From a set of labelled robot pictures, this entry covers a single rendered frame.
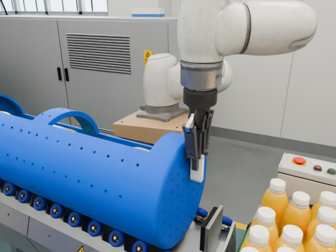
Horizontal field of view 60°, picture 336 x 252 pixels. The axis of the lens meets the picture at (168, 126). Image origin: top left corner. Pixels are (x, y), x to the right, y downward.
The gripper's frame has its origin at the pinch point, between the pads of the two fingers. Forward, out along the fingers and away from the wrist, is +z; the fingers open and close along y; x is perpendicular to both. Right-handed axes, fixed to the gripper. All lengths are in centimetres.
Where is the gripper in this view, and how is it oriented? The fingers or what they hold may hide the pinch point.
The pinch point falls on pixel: (197, 167)
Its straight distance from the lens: 72.4
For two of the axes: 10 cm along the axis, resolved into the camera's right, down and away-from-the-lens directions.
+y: 4.9, -3.3, 8.1
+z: 0.0, 9.3, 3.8
